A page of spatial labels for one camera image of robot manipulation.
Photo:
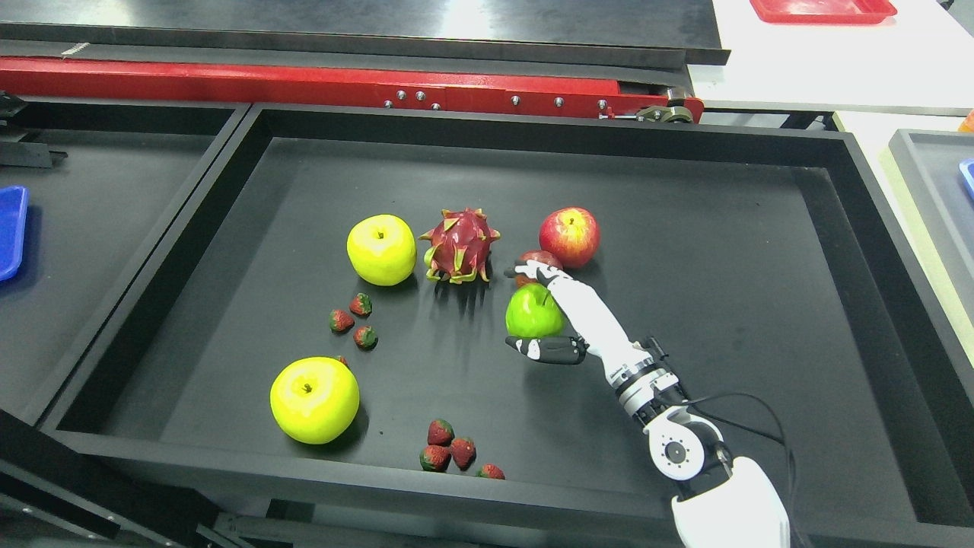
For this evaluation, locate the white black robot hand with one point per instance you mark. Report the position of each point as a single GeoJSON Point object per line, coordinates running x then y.
{"type": "Point", "coordinates": [599, 333]}

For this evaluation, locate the green apple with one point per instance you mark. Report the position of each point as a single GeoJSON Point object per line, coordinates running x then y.
{"type": "Point", "coordinates": [532, 313]}

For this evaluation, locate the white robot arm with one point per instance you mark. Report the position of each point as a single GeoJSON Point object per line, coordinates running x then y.
{"type": "Point", "coordinates": [722, 500]}

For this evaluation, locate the red apple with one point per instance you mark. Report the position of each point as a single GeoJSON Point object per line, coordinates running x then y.
{"type": "Point", "coordinates": [571, 234]}

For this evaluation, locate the yellow apple upper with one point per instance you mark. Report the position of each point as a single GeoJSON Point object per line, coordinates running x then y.
{"type": "Point", "coordinates": [382, 249]}

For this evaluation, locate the yellow apple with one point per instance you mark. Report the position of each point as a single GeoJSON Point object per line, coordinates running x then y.
{"type": "Point", "coordinates": [315, 399]}
{"type": "Point", "coordinates": [382, 249]}

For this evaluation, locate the black shelf tray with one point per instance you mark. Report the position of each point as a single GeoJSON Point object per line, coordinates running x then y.
{"type": "Point", "coordinates": [766, 261]}

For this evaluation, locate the yellow apple lower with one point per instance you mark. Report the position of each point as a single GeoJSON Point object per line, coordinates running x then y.
{"type": "Point", "coordinates": [315, 399]}

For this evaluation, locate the small dark red fruit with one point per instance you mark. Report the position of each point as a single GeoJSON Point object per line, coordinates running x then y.
{"type": "Point", "coordinates": [542, 256]}

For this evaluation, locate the pink dragon fruit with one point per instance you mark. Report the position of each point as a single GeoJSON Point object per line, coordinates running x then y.
{"type": "Point", "coordinates": [459, 247]}

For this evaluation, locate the strawberry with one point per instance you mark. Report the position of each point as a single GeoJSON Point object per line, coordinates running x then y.
{"type": "Point", "coordinates": [435, 458]}
{"type": "Point", "coordinates": [440, 432]}
{"type": "Point", "coordinates": [361, 305]}
{"type": "Point", "coordinates": [365, 337]}
{"type": "Point", "coordinates": [491, 471]}
{"type": "Point", "coordinates": [463, 452]}
{"type": "Point", "coordinates": [340, 321]}

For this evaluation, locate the red metal beam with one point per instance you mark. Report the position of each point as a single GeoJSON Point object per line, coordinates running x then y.
{"type": "Point", "coordinates": [355, 87]}

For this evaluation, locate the red tray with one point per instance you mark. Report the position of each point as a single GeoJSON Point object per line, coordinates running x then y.
{"type": "Point", "coordinates": [824, 12]}

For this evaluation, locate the blue plastic tray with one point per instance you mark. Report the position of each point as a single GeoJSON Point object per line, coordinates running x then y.
{"type": "Point", "coordinates": [14, 204]}

